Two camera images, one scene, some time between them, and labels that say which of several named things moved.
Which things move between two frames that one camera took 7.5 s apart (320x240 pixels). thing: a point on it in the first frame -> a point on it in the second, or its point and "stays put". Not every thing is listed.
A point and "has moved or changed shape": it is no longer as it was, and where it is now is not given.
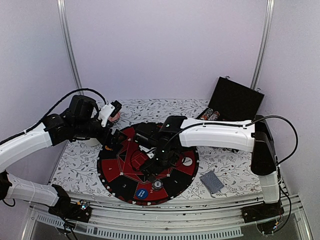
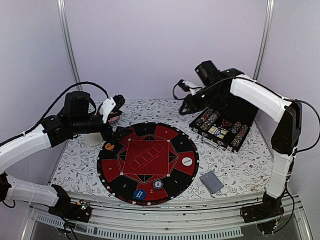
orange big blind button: (108, 149) stays put
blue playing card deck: (212, 182) stays put
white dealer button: (187, 162) stays put
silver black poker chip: (157, 185) stays put
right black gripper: (156, 170) -> (193, 107)
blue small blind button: (142, 193) has moved or changed shape
